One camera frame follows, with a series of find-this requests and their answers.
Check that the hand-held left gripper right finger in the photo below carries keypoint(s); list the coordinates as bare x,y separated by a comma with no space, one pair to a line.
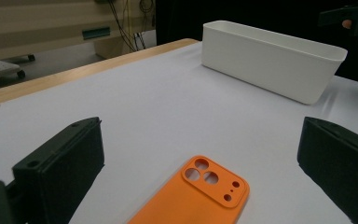
341,168

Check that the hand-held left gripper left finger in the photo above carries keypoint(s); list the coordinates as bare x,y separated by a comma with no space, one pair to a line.
62,168

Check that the white plastic bin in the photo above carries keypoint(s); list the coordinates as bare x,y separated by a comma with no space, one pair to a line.
261,62

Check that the orange phone case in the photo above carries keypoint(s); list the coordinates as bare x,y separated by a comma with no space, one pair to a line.
183,205

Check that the white table mat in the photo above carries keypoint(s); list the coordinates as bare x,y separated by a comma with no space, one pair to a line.
167,109

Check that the wooden desk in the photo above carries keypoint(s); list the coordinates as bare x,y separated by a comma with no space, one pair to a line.
43,18

